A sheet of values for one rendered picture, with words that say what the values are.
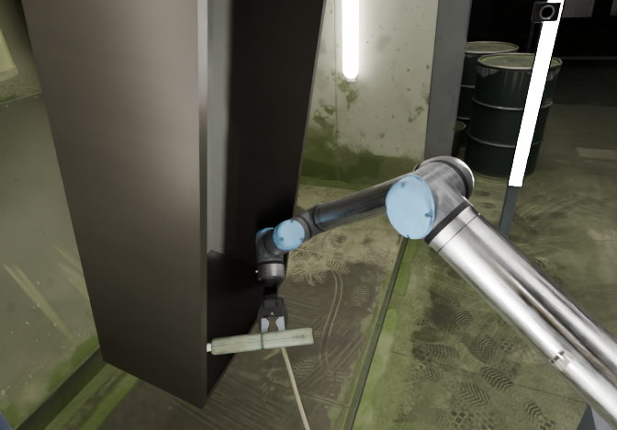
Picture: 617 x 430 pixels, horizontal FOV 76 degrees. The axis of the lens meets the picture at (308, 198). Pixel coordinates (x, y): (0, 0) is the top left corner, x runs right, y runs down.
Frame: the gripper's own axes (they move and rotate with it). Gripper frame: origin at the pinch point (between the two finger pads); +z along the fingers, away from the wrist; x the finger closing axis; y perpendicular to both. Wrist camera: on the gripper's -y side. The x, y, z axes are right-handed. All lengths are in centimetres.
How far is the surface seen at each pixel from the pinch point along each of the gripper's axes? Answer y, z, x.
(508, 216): 57, -50, -114
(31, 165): 31, -85, 108
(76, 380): 48, 7, 86
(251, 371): 55, 10, 15
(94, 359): 52, 0, 82
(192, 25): -86, -44, 2
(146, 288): -35.9, -14.4, 26.6
